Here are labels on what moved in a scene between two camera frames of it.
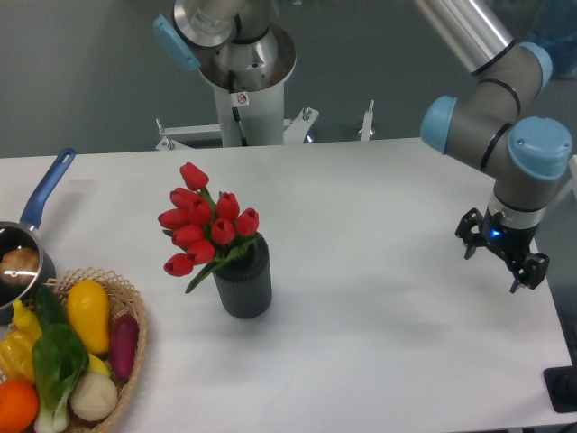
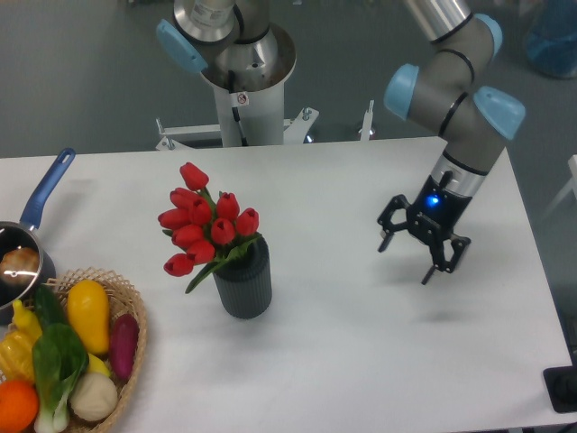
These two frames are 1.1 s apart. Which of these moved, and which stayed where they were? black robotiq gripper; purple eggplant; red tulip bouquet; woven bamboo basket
Moved: black robotiq gripper
Stayed: woven bamboo basket; red tulip bouquet; purple eggplant
